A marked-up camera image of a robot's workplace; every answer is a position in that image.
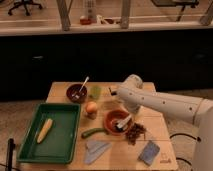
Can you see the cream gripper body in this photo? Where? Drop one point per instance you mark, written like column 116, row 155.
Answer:
column 133, row 108

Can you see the white handled black brush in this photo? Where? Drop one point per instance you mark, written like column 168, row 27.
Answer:
column 121, row 123

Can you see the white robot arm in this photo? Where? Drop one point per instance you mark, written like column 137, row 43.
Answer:
column 195, row 110

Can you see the orange red bowl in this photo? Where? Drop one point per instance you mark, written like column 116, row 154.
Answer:
column 112, row 117

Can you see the dark brown bowl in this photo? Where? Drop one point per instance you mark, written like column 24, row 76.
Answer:
column 82, row 95

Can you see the brown crumbs pile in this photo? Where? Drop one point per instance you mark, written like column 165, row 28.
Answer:
column 134, row 133

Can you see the orange egg on stand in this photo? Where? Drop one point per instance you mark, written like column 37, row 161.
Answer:
column 91, row 109

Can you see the blue sponge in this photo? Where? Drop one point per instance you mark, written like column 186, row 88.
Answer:
column 149, row 153

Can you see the grey folded cloth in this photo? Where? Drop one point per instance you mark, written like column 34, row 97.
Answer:
column 94, row 149

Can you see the green plastic tray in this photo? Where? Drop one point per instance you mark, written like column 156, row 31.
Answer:
column 58, row 145

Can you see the yellow corn cob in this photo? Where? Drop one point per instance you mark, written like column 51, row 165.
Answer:
column 46, row 127

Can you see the red white object on shelf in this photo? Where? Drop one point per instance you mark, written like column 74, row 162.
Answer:
column 89, row 10

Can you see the black pole left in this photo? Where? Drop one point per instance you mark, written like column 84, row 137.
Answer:
column 9, row 156

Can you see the black office chair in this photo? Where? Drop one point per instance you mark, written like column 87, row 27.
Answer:
column 24, row 3

